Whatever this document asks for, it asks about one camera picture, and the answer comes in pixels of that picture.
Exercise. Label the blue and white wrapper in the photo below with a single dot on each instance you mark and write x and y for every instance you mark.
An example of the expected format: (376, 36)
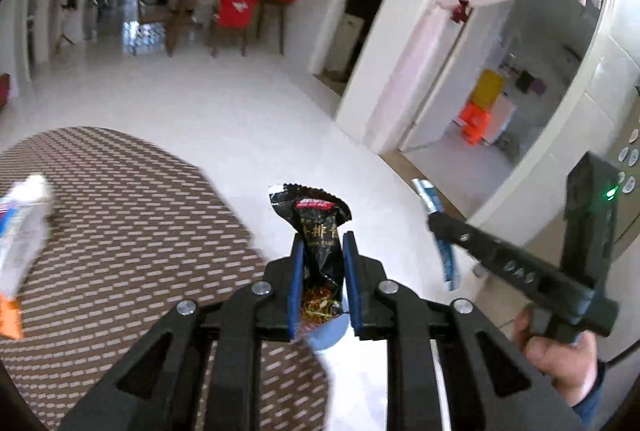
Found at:
(446, 256)

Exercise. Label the black snack wrapper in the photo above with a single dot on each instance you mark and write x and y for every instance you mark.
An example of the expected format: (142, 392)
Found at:
(320, 241)

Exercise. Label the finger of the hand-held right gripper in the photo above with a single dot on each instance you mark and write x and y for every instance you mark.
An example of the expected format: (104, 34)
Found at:
(500, 256)

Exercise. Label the white cabinet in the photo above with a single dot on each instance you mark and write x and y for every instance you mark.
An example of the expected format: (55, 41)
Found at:
(345, 41)

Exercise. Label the dark hanging cloth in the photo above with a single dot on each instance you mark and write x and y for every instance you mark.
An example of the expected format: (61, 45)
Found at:
(523, 82)

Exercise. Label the orange plastic stool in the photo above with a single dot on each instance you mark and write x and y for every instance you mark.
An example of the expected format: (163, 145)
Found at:
(474, 123)

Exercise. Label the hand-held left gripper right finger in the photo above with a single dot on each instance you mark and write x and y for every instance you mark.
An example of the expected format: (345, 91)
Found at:
(352, 283)

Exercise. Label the dark floor stand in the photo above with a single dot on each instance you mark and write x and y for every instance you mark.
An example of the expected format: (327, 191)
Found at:
(69, 3)

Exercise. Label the red shirt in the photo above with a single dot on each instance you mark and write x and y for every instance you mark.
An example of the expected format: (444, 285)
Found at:
(237, 8)

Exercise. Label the blue round container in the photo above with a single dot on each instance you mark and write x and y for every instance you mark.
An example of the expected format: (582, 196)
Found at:
(327, 336)

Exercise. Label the white and blue packet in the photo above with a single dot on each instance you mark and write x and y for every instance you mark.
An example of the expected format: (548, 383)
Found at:
(25, 231)

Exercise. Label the yellow box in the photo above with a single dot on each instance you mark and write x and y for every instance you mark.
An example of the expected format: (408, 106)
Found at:
(487, 88)

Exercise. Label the person's right forearm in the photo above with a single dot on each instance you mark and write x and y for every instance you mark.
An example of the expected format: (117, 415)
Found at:
(592, 398)

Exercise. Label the wooden dining table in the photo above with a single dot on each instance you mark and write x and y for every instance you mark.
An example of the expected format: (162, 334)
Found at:
(272, 8)

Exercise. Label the round table with dotted cloth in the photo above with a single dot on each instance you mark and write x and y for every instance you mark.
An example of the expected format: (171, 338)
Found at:
(130, 221)

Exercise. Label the red hanging ornament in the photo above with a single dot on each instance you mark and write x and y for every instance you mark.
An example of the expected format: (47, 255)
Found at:
(460, 12)

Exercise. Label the wooden chair with shirt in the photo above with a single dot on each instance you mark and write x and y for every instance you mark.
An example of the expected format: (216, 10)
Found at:
(227, 36)

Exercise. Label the person's right hand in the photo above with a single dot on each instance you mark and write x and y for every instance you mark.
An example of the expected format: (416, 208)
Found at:
(560, 363)

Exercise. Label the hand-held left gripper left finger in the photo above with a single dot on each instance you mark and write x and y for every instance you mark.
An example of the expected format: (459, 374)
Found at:
(296, 287)

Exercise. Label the dark red bench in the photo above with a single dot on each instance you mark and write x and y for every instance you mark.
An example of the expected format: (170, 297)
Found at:
(4, 91)

